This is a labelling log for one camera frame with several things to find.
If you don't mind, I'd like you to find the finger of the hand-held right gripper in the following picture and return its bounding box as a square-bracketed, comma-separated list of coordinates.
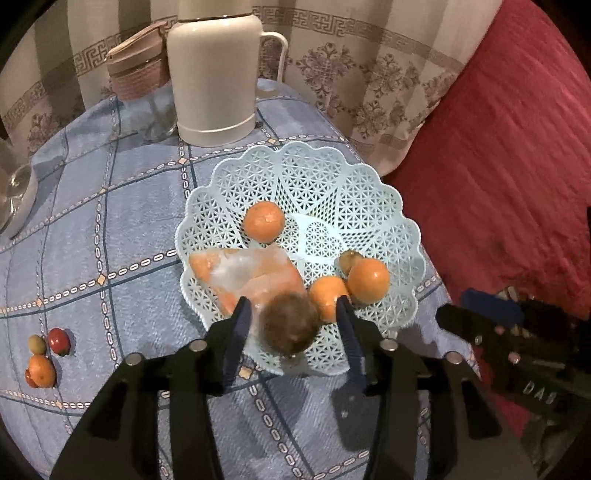
[461, 288, 526, 326]
[435, 302, 513, 365]

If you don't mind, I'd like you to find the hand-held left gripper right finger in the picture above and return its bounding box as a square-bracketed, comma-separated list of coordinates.
[336, 295, 539, 480]

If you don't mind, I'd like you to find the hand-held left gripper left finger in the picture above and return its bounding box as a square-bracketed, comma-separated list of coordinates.
[48, 296, 253, 480]

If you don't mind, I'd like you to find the dark brown fuzzy kiwi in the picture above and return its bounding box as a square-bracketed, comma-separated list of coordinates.
[261, 293, 321, 356]

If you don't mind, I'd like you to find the orange mandarin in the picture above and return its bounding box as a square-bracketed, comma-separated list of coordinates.
[308, 276, 350, 324]
[347, 258, 391, 304]
[28, 354, 57, 388]
[243, 202, 286, 243]

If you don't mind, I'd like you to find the clear bag of orange pieces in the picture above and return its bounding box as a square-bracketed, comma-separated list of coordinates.
[189, 244, 308, 319]

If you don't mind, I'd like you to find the large green kiwi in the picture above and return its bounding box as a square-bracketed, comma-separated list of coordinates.
[335, 249, 363, 278]

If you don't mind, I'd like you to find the light blue plastic lattice basket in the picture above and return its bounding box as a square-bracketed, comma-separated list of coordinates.
[174, 141, 428, 376]

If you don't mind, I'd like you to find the large red tomato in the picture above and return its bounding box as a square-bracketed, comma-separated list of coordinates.
[47, 328, 71, 356]

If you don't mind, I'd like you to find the red blanket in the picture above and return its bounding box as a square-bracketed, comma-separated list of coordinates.
[383, 0, 591, 444]

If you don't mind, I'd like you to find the white bowl with steel inside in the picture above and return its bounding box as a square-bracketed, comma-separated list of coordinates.
[0, 164, 39, 240]

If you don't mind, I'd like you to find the white thermos jug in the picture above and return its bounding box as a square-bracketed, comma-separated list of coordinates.
[166, 0, 289, 147]

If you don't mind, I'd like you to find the beige patterned curtain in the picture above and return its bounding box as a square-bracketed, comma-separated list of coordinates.
[0, 0, 504, 176]

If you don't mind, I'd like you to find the glass cup with pink lid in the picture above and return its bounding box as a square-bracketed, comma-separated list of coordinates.
[107, 21, 178, 143]

